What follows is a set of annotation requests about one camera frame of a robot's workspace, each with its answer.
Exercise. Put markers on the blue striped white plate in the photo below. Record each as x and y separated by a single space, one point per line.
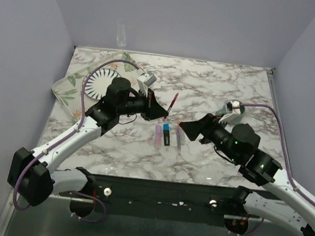
96 86

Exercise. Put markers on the floral rectangular tray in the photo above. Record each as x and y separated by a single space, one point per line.
92 71

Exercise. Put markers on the green ceramic cup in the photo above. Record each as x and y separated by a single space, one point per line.
230 117

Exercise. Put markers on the pink thin pen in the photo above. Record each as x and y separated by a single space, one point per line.
173 102

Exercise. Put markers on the orange clear marker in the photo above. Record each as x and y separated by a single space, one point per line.
182 137

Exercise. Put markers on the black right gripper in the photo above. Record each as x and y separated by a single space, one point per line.
206 125

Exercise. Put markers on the blue pen cap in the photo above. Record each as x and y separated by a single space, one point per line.
165 127

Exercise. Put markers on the blue black highlighter pen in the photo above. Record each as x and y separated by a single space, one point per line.
166 137

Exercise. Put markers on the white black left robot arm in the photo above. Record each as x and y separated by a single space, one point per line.
34 174

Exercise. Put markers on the grey pen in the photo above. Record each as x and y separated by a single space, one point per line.
178 136

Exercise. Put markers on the pink highlighter pen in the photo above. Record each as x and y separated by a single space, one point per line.
158 140

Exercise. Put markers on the clear champagne glass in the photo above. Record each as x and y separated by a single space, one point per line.
121 34

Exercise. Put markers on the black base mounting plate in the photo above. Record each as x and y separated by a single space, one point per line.
183 202

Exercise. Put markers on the purple pen cap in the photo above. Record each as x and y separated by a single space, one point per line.
158 129

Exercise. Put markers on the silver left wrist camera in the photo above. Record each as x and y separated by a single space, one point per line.
145 81

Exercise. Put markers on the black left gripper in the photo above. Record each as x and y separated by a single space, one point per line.
156 110

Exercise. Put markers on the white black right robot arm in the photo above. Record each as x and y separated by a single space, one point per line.
241 147

